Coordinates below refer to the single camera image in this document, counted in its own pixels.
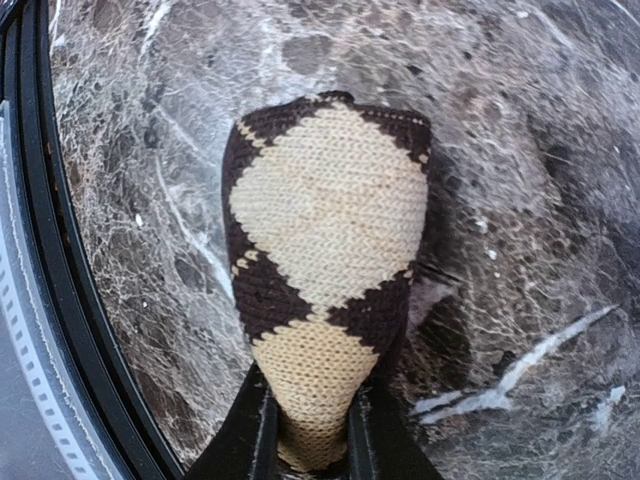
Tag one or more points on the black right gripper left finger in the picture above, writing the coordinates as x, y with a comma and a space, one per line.
245, 447

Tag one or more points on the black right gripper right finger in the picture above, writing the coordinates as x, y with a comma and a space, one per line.
379, 443

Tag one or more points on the brown argyle sock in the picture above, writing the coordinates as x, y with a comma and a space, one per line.
324, 207

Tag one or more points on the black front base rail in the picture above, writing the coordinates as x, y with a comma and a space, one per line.
106, 382

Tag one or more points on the white slotted cable duct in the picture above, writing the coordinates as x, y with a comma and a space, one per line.
27, 315

